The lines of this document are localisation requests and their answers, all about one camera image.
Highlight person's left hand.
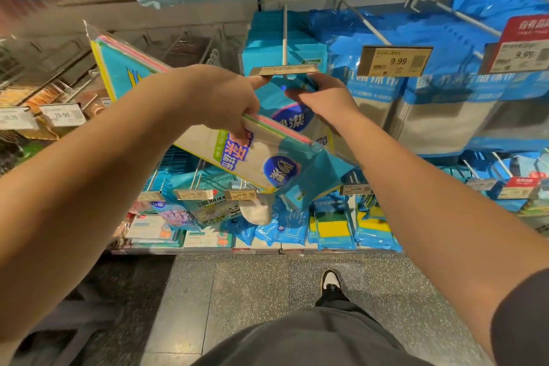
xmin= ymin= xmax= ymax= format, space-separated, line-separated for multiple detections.
xmin=167 ymin=63 xmax=272 ymax=143

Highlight person's right hand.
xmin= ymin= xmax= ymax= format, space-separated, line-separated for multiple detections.
xmin=285 ymin=74 xmax=362 ymax=136

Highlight blue antibacterial cloth packets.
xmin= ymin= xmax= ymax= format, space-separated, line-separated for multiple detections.
xmin=309 ymin=10 xmax=406 ymax=133

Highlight person's right forearm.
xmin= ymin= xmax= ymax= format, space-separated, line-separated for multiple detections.
xmin=330 ymin=115 xmax=549 ymax=356

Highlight small yellowish shelf tag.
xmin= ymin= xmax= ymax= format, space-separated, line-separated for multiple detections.
xmin=227 ymin=189 xmax=258 ymax=203

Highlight person's black shoe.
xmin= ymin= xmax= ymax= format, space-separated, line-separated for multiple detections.
xmin=319 ymin=269 xmax=345 ymax=305

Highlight person's grey trousers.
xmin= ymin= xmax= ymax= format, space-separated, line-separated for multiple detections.
xmin=193 ymin=293 xmax=435 ymax=366

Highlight person's dark right sleeve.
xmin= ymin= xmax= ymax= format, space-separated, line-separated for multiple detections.
xmin=489 ymin=267 xmax=549 ymax=366

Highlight yellowish price tag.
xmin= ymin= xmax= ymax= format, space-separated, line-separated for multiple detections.
xmin=357 ymin=46 xmax=435 ymax=80
xmin=249 ymin=63 xmax=321 ymax=78

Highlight yellow green sponge packets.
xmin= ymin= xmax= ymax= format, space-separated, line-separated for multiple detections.
xmin=309 ymin=198 xmax=401 ymax=252

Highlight blue glove packets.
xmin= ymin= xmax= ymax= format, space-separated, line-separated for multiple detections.
xmin=227 ymin=198 xmax=311 ymax=248

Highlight pink goods pile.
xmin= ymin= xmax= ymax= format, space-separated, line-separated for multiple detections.
xmin=112 ymin=198 xmax=200 ymax=252

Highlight pale white price tag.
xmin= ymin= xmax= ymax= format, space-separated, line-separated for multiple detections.
xmin=0 ymin=106 xmax=41 ymax=132
xmin=40 ymin=102 xmax=87 ymax=129

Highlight hanging brownish packets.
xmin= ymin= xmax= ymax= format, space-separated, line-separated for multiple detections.
xmin=0 ymin=35 xmax=114 ymax=141

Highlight red white price tag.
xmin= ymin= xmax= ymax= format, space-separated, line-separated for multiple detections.
xmin=480 ymin=17 xmax=549 ymax=76

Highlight striped sponge packets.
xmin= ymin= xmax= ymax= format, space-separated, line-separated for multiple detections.
xmin=429 ymin=151 xmax=549 ymax=218

